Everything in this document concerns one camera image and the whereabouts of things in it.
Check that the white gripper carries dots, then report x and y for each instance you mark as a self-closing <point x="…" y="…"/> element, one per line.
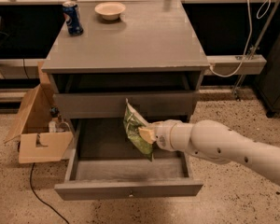
<point x="162" y="136"/>

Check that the green jalapeno chip bag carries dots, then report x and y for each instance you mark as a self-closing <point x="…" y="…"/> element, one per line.
<point x="132" y="122"/>

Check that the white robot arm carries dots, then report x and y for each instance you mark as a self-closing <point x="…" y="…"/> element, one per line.
<point x="213" y="141"/>

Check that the closed grey upper drawer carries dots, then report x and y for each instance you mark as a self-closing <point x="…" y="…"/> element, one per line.
<point x="150" y="104"/>

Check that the open grey lower drawer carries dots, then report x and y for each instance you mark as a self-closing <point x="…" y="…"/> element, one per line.
<point x="104" y="164"/>

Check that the grey drawer cabinet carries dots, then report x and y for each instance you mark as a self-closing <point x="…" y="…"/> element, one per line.
<point x="151" y="47"/>

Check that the items inside cardboard box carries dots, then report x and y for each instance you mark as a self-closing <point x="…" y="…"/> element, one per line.
<point x="57" y="123"/>

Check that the metal stand pole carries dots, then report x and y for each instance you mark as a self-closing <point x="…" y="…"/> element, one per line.
<point x="252" y="51"/>

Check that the open cardboard box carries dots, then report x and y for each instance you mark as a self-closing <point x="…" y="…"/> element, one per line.
<point x="31" y="126"/>

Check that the white bowl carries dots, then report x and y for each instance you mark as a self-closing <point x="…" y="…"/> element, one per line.
<point x="110" y="11"/>

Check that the blue pepsi can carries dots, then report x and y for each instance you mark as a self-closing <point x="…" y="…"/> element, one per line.
<point x="71" y="13"/>

